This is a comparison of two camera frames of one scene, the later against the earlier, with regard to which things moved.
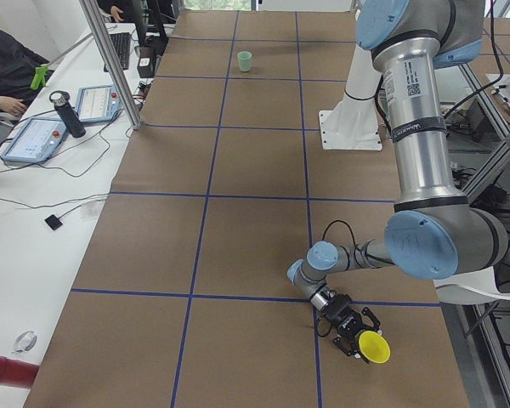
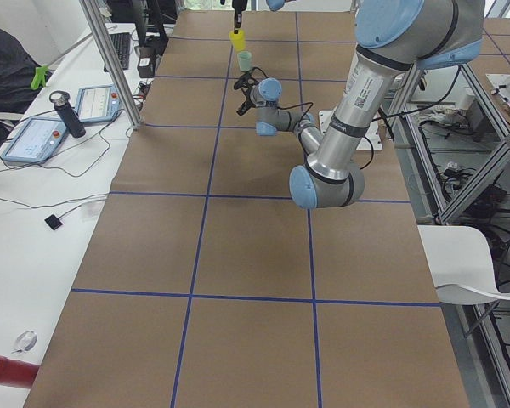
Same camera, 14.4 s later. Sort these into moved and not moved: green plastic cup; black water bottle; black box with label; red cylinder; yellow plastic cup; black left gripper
Moved: black left gripper; yellow plastic cup
Not moved: black box with label; red cylinder; black water bottle; green plastic cup
